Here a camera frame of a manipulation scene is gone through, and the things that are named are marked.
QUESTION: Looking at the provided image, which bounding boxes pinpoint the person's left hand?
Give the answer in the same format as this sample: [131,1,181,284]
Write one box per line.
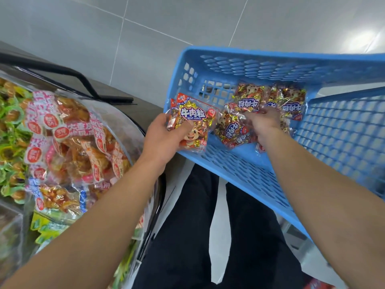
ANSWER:
[141,113,195,173]

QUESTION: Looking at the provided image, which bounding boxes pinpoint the person's right hand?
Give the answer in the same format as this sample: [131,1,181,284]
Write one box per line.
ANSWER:
[247,107,284,148]

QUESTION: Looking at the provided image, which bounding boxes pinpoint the handful of red snack packets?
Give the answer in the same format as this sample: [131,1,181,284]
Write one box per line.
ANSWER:
[165,93,219,153]

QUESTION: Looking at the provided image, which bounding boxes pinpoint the blue plastic shopping basket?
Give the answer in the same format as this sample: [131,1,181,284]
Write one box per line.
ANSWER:
[164,47,385,238]

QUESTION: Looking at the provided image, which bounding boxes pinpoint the clear acrylic snack shelves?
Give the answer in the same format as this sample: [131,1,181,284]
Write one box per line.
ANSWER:
[0,75,160,289]

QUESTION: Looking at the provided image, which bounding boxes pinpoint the person's left forearm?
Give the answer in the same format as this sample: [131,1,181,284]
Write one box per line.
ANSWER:
[0,162,163,289]

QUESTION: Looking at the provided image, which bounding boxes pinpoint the person's right forearm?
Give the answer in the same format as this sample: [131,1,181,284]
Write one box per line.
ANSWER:
[259,132,385,289]

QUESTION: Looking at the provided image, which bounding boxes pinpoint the person's black clothing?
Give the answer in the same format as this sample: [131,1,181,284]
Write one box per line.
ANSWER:
[132,164,310,289]

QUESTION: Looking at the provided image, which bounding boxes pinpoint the pile of pink-label meat packets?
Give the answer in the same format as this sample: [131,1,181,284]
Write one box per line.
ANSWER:
[24,90,130,220]

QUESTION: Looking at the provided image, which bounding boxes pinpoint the black pole rod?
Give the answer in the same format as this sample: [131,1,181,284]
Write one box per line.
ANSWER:
[0,52,134,105]

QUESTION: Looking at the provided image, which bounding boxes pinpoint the pile of green egg packets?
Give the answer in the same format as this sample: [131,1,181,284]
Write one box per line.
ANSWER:
[0,78,34,205]

